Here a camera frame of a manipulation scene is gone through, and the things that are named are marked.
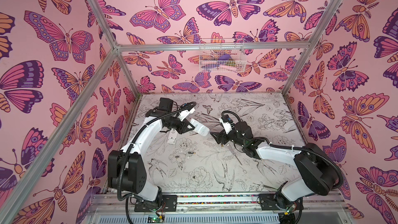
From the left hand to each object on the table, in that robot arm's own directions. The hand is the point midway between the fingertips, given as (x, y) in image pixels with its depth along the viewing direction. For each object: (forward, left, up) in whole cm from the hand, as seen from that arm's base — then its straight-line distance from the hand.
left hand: (192, 125), depth 82 cm
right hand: (+1, -13, -4) cm, 13 cm away
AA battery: (-8, +2, -17) cm, 19 cm away
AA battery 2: (-3, -17, -18) cm, 25 cm away
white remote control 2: (+1, +14, -16) cm, 21 cm away
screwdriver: (-7, -23, -17) cm, 30 cm away
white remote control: (0, -4, -3) cm, 5 cm away
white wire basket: (+42, -18, +15) cm, 48 cm away
